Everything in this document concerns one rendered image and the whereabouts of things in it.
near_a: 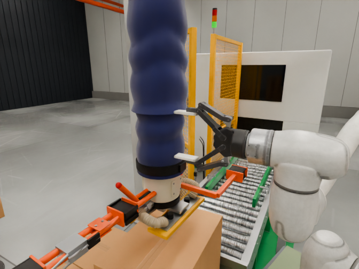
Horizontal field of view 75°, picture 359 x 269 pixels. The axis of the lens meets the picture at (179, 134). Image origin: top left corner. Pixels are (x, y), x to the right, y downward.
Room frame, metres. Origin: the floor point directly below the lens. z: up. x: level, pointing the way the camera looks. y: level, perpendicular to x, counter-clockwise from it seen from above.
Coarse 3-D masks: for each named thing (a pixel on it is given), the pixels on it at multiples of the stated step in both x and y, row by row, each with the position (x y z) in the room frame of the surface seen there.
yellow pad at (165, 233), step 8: (184, 200) 0.99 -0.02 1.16; (192, 200) 1.02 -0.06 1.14; (200, 200) 1.03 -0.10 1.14; (192, 208) 0.96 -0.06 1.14; (168, 216) 0.87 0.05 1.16; (176, 216) 0.89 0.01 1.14; (184, 216) 0.90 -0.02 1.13; (168, 224) 0.84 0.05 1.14; (176, 224) 0.84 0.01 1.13; (152, 232) 0.81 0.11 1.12; (160, 232) 0.79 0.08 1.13; (168, 232) 0.79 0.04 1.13
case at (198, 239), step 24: (192, 216) 1.17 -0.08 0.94; (216, 216) 1.17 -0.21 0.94; (120, 240) 0.97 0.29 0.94; (144, 240) 0.97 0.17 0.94; (168, 240) 0.97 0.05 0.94; (192, 240) 0.97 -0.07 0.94; (216, 240) 1.09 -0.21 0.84; (96, 264) 0.82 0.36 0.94; (120, 264) 0.82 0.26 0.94; (144, 264) 0.82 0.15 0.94; (168, 264) 0.82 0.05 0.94; (192, 264) 0.82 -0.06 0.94; (216, 264) 1.11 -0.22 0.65
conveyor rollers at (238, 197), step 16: (240, 160) 3.00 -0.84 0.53; (224, 176) 2.48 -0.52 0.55; (256, 176) 2.48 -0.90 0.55; (272, 176) 2.48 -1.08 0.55; (224, 192) 2.12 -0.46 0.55; (240, 192) 2.12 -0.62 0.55; (208, 208) 1.88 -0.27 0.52; (224, 208) 1.84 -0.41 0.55; (240, 208) 1.84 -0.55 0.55; (256, 208) 1.85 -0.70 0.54; (224, 224) 1.62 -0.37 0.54; (240, 224) 1.64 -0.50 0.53; (224, 240) 1.44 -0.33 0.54; (240, 240) 1.46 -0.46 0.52; (240, 256) 1.29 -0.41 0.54
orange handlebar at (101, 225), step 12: (228, 180) 1.00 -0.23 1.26; (144, 192) 0.90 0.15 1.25; (156, 192) 0.91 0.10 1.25; (204, 192) 0.91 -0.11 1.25; (216, 192) 0.89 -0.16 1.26; (108, 216) 0.73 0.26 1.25; (96, 228) 0.66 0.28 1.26; (108, 228) 0.68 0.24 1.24; (48, 264) 0.52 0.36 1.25; (60, 264) 0.53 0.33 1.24
